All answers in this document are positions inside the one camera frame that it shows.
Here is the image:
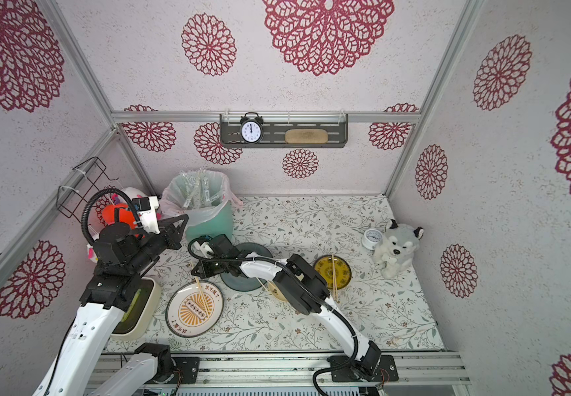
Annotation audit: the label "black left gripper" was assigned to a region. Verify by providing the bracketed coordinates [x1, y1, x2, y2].
[127, 214, 189, 275]

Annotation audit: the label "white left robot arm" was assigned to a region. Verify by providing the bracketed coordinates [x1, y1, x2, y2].
[35, 214, 189, 395]

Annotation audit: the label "dark green glass plate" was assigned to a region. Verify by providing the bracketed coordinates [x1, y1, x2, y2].
[220, 243, 273, 292]

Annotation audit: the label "red orange plush toy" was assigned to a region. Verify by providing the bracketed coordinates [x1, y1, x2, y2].
[100, 203, 136, 229]

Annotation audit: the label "green trash bin with bag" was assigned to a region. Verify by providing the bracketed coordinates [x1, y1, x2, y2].
[160, 169, 242, 241]

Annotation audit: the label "white pink plush doll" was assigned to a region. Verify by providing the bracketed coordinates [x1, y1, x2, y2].
[110, 187, 147, 205]

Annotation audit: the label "cream yellow plate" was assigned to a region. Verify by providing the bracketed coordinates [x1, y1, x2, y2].
[267, 281, 287, 302]

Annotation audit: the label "white orange patterned plate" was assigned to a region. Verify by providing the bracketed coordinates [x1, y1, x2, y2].
[165, 281, 224, 338]

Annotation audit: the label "white plush doll yellow glasses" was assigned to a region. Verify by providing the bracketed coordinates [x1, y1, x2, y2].
[87, 244, 98, 263]

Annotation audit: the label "yellow patterned plate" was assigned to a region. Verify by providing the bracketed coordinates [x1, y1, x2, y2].
[313, 255, 352, 290]

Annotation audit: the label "white container green inside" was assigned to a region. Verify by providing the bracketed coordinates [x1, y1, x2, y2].
[111, 277, 162, 342]

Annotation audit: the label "black alarm clock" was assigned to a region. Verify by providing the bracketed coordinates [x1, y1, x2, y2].
[240, 112, 264, 144]

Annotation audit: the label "wooden brush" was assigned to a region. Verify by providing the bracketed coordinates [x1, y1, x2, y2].
[284, 129, 329, 145]

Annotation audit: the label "small white round gauge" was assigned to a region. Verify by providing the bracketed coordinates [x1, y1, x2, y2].
[361, 228, 384, 251]

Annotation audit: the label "husky plush toy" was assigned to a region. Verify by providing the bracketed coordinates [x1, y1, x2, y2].
[373, 219, 425, 280]

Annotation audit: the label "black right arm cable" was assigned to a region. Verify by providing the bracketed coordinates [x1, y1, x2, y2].
[187, 236, 361, 396]

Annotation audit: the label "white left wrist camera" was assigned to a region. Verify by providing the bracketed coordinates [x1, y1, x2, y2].
[131, 196, 160, 234]

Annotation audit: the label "black wire rack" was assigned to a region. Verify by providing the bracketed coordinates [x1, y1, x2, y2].
[54, 156, 118, 223]

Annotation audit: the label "grey wall shelf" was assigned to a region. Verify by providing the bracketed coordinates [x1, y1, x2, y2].
[219, 113, 349, 149]

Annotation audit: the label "metal base rail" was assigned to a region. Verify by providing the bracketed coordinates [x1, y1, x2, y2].
[86, 350, 472, 396]

